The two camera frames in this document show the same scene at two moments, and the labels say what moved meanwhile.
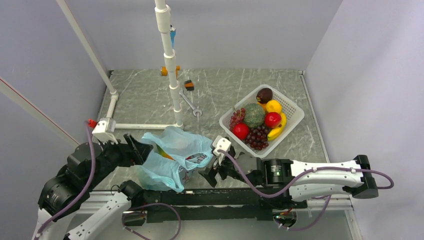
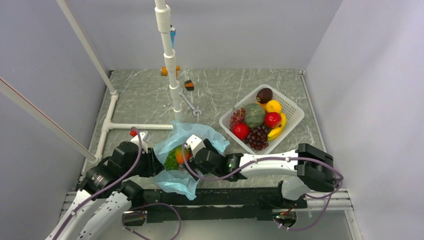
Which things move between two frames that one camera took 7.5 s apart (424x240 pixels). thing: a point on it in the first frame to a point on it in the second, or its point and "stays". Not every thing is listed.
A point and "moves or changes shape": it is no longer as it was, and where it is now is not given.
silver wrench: (195, 111) stays
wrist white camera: (221, 143) to (195, 143)
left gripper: (134, 152) to (154, 165)
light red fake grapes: (238, 117) stays
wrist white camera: (103, 130) to (145, 137)
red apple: (273, 119) stays
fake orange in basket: (263, 105) stays
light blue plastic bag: (176, 152) moves or changes shape
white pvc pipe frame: (162, 22) stays
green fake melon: (255, 115) stays
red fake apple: (241, 130) stays
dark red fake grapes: (257, 137) stays
